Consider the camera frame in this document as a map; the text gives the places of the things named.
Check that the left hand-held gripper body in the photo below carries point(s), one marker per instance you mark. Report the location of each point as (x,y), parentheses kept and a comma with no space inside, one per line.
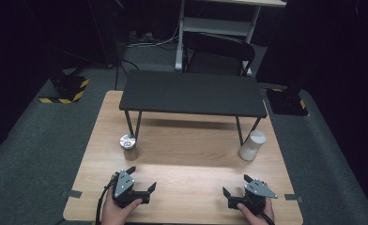
(124,184)

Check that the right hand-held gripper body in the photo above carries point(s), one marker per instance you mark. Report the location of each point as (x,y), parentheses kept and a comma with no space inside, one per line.
(257,189)

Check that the silver-lid brown spice jar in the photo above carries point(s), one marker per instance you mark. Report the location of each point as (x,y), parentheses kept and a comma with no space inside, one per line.
(128,141)

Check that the white-lid jar of white powder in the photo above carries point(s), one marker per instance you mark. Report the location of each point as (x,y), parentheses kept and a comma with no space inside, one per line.
(252,145)

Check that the black shelf with metal legs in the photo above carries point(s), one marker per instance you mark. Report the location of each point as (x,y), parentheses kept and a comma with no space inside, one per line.
(193,92)

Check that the person's right hand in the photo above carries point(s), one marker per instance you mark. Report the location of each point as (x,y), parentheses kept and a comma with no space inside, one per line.
(257,219)

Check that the person's left hand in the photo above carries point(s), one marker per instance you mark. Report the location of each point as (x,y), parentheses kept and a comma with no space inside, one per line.
(113,214)

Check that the grey tape strip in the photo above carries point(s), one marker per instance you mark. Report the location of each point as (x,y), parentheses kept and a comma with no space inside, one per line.
(72,193)
(293,198)

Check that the black stand base, yellow stripes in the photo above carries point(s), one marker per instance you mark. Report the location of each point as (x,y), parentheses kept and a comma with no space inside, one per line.
(287,101)
(69,89)

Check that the black chair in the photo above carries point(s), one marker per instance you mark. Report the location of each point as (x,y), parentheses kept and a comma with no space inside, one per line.
(218,47)

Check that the white metal desk frame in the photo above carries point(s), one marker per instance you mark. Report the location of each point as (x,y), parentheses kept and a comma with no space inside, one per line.
(216,26)

